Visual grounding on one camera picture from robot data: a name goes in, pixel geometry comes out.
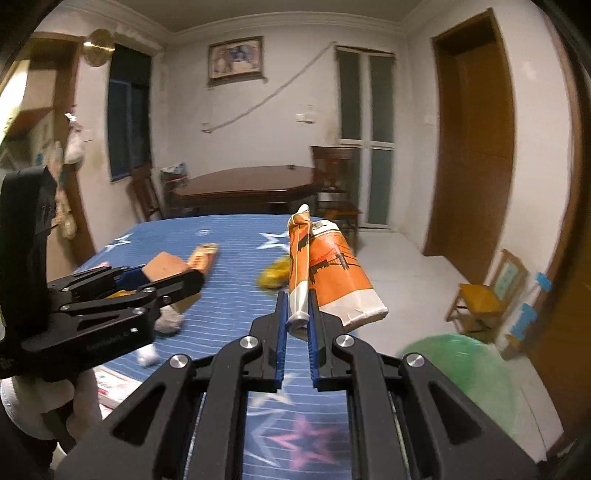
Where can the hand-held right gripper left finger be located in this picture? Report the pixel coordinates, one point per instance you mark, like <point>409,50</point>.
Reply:
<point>280,350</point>

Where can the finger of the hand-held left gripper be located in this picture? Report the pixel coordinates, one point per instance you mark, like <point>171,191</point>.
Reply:
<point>92,279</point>
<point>138,300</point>

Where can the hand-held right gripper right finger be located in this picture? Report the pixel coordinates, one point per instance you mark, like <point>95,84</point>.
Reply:
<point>315,355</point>

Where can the orange tan cardboard box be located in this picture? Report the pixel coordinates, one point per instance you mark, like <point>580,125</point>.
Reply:
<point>164,265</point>

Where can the orange white carton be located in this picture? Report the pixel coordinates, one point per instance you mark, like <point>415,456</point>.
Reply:
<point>341,277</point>

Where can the green plastic bin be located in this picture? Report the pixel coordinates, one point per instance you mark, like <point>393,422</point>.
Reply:
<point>466,374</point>

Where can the person's left hand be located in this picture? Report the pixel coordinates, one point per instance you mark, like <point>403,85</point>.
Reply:
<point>27,401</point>

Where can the crumpled white tissue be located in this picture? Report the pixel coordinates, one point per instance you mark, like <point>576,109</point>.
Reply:
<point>147,356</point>

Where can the hanging net bag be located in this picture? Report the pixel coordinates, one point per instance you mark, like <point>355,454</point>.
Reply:
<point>67,217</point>

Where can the blue star-print tablecloth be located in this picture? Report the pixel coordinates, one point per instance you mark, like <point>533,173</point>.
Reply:
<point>231,295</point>

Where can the yellow plastic wrapper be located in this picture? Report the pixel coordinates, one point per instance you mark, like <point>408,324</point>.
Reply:
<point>272,277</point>

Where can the small wooden box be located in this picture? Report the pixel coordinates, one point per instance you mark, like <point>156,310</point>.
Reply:
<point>203,256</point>

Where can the pink flat packet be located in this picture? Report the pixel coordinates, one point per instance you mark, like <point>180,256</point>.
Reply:
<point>117,387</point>

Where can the basket of items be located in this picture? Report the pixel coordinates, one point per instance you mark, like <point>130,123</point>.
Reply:
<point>173,173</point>

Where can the hanging white plastic bag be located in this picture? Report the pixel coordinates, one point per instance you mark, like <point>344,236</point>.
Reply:
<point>74,147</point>

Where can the dark wooden dining table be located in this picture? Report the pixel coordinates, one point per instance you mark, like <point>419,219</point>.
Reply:
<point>249,182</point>

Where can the dark window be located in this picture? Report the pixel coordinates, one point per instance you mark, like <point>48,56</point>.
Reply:
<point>129,115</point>

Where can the small yellow wooden chair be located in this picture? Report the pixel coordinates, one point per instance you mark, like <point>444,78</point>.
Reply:
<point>480,295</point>

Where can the blue tape piece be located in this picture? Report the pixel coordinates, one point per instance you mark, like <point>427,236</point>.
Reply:
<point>544,281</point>
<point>525,321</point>

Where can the frosted glass door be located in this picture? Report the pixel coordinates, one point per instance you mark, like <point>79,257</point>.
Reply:
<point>381,115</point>

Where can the round brass wall clock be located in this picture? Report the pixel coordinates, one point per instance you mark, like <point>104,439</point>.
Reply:
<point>98,47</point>

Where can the framed wall picture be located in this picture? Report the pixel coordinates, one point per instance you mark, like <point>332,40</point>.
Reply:
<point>235,60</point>

